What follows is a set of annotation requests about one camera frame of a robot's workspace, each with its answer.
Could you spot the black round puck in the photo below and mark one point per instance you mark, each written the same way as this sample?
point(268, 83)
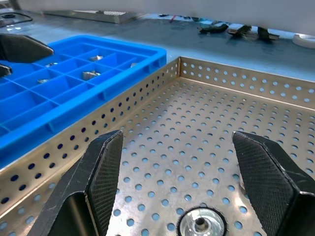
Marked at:
point(8, 16)

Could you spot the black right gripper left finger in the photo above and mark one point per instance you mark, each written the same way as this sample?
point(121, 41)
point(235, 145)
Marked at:
point(81, 186)

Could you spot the black clip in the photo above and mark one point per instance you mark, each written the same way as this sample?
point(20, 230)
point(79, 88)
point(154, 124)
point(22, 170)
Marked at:
point(267, 34)
point(212, 28)
point(240, 31)

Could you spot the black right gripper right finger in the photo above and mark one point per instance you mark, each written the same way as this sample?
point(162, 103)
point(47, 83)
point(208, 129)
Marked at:
point(275, 186)

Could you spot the blue compartment tray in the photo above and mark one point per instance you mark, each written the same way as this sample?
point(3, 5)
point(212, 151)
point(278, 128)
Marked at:
point(73, 108)

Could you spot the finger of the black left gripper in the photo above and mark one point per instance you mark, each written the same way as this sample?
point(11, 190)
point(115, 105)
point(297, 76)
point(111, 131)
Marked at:
point(5, 70)
point(22, 49)

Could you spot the flat perforated metal tray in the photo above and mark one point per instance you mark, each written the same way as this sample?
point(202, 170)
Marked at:
point(98, 16)

